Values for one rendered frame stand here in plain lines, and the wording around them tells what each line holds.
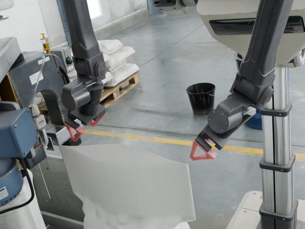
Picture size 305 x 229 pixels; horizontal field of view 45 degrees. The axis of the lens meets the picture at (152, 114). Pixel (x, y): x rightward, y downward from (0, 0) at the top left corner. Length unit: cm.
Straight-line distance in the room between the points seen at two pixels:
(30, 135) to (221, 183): 197
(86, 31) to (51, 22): 607
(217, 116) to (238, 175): 199
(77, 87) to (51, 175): 106
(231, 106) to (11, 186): 57
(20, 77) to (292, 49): 90
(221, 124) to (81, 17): 45
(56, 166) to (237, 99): 128
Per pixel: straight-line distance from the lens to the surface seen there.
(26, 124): 93
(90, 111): 111
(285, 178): 167
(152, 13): 994
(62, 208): 214
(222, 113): 82
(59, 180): 200
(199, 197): 262
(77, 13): 99
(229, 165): 291
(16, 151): 91
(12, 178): 99
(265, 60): 79
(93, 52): 103
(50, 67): 133
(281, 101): 152
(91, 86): 106
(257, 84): 83
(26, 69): 125
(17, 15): 656
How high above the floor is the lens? 161
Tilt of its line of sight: 24 degrees down
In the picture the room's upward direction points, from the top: 10 degrees counter-clockwise
